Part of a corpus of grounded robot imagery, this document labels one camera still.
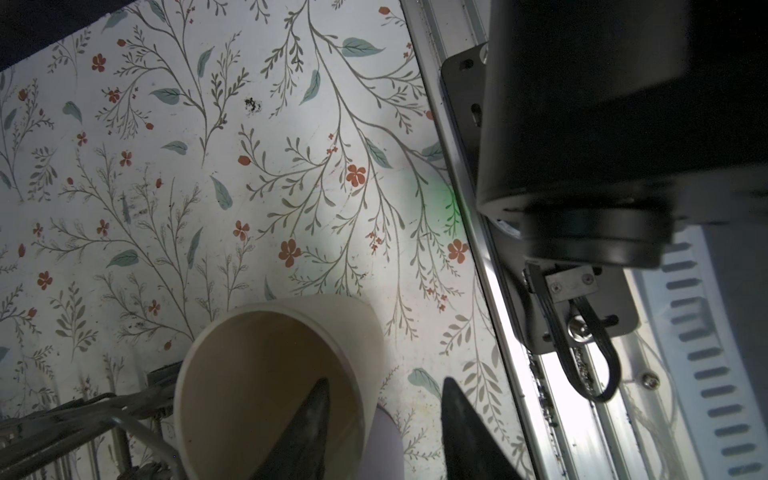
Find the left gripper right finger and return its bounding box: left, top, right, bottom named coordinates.
left=441, top=377, right=522, bottom=480

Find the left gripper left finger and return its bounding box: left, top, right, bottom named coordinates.
left=250, top=378, right=330, bottom=479

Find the white ceramic mug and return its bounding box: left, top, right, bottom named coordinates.
left=174, top=295, right=385, bottom=479

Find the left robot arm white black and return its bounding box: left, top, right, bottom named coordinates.
left=248, top=1, right=767, bottom=479

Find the small lilac plastic cup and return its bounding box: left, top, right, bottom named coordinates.
left=357, top=405, right=405, bottom=480

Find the white vented front panel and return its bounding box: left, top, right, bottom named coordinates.
left=636, top=226, right=767, bottom=479

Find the floral table mat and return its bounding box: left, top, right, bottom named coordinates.
left=1, top=1, right=534, bottom=479

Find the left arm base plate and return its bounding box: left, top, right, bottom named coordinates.
left=440, top=43, right=640, bottom=355

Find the grey wire dish rack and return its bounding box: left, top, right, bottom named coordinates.
left=1, top=362, right=187, bottom=479

